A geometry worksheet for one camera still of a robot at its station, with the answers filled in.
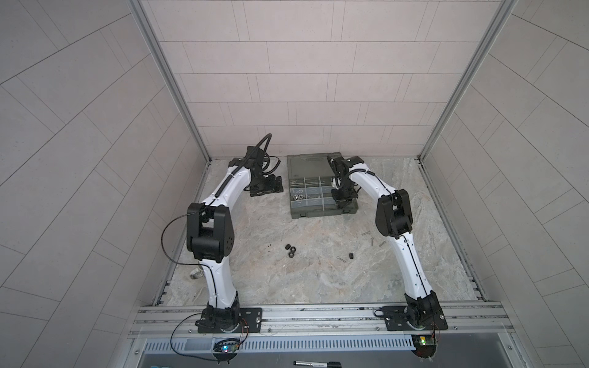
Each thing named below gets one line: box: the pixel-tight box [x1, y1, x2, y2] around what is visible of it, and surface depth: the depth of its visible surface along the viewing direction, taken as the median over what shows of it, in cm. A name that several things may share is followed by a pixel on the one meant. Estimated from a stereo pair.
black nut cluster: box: [284, 243, 297, 259], surface depth 88 cm
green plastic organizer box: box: [286, 151, 359, 219], surface depth 103 cm
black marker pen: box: [292, 360, 342, 368], surface depth 65 cm
